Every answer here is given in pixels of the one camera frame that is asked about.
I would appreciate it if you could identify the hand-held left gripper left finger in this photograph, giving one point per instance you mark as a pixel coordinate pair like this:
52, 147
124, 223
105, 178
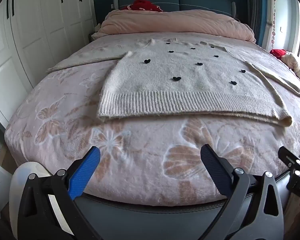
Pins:
83, 172

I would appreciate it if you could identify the teal padded headboard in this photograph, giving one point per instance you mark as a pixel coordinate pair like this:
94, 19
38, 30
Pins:
175, 1

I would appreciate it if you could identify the pink butterfly print blanket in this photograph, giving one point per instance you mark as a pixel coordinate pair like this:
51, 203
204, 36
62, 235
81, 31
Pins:
130, 150

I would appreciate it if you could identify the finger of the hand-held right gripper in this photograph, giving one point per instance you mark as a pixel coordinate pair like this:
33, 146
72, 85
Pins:
293, 158

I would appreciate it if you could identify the pink duvet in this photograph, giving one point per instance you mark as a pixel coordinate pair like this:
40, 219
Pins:
175, 21

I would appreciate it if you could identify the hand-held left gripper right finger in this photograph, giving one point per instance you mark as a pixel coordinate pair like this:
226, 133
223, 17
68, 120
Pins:
215, 170

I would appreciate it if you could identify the white round object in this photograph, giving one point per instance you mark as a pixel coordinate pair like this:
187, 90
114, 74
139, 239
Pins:
21, 187

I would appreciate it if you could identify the white wardrobe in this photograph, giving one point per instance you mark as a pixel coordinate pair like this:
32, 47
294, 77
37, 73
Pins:
32, 45

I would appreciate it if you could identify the small red cloth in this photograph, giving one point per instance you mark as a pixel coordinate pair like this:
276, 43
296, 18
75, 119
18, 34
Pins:
277, 53

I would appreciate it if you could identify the grey curtain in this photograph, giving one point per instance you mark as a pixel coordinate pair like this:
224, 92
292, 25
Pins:
258, 2

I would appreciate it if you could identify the beige knit sweater black hearts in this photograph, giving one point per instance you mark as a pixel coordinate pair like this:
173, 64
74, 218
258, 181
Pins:
180, 80

